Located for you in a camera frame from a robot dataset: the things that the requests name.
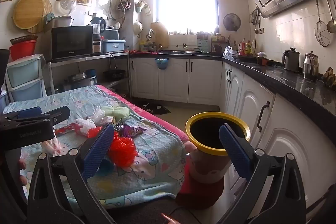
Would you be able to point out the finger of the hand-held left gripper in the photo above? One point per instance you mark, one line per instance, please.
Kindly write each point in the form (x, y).
(56, 114)
(29, 111)

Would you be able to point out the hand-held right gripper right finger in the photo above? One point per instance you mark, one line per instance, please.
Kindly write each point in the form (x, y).
(236, 153)

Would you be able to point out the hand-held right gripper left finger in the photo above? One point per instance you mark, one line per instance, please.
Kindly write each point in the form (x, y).
(98, 150)

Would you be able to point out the red snack packet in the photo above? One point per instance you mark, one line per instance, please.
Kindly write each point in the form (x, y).
(64, 129)

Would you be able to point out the red mesh net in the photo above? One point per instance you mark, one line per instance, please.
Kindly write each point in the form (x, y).
(122, 151)

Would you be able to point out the pink white packet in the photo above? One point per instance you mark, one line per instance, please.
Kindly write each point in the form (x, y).
(53, 146)

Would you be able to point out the clear plastic bag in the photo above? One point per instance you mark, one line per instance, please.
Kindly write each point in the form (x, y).
(97, 115)

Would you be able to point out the purple snack packet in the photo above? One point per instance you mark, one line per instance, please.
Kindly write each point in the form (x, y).
(130, 130)

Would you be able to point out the yellow rimmed trash can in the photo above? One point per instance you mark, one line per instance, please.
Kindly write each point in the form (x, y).
(194, 145)

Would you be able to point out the green mesh sponge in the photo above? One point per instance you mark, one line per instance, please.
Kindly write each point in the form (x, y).
(118, 111)

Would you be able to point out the person's left hand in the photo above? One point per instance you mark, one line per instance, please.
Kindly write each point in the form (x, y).
(22, 164)

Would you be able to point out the person's right hand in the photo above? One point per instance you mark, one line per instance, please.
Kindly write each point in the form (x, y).
(170, 219)

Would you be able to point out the plastic drawer cabinet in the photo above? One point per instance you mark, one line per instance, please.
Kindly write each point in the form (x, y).
(23, 77)

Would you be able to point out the steel cooking pot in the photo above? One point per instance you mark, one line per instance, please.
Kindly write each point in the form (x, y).
(84, 79)

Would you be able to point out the red stool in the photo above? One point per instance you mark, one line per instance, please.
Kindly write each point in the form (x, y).
(199, 193)

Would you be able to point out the cartoon cat printed blanket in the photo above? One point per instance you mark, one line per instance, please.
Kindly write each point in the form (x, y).
(157, 161)

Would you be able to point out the red basin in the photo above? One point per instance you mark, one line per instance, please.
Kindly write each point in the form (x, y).
(22, 50)

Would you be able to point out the steel shelf table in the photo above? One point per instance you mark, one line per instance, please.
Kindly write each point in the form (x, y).
(89, 56)

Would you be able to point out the black floor mat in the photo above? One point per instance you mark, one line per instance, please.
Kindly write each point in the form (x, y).
(155, 108)

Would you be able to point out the black frying pan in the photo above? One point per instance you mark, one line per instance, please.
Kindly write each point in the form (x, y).
(114, 74)

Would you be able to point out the black microwave oven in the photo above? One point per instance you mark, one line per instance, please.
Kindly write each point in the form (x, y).
(71, 41)

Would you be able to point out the blue dish box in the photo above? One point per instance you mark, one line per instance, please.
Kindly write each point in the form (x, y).
(113, 45)

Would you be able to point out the white plastic bucket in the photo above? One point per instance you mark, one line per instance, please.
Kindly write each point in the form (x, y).
(63, 21)

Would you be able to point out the black blender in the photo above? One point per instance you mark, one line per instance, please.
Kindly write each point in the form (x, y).
(97, 29)

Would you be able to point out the black tray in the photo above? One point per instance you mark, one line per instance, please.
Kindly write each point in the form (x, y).
(246, 58)

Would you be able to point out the small lidded jar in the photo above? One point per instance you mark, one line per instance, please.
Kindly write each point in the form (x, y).
(262, 57)

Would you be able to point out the round bamboo tray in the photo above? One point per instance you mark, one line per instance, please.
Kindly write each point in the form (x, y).
(29, 11)
(47, 7)

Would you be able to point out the crumpled clear bag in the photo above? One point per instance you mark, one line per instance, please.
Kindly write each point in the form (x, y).
(229, 52)

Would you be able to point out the yellow oil bottle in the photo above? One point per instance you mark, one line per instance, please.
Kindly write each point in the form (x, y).
(248, 48)

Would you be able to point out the red oil bottle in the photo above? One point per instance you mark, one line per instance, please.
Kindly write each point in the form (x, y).
(242, 47)

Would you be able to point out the pale oil bottle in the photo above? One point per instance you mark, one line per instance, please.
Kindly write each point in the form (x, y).
(253, 47)

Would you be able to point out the blue hanging bin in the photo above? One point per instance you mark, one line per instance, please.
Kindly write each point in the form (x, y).
(161, 63)

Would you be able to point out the grey metal kettle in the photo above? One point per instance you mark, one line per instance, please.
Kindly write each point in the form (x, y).
(290, 60)

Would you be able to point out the blue drawer organizer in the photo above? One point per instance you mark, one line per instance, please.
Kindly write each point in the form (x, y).
(203, 45)

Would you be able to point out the shiny steel jug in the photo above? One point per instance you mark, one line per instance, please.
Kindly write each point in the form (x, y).
(311, 65)

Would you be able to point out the white hanging colander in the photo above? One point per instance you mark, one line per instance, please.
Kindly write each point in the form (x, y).
(137, 27)

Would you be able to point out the brown lumpy root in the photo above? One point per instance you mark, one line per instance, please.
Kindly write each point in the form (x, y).
(330, 77)

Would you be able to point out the metal faucet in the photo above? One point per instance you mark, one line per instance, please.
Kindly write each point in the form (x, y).
(151, 35)

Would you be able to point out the wooden cutting board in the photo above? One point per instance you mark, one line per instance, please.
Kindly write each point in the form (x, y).
(160, 35)

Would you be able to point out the hanging kitchen utensils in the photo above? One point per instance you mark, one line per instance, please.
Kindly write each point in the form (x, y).
(254, 16)

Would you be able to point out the metal strainer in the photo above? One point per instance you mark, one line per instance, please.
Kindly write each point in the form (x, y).
(321, 32)

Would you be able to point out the metal ladle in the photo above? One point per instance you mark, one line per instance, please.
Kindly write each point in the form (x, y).
(330, 25)

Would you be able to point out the black wall fan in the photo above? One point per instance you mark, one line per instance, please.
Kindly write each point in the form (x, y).
(232, 22)

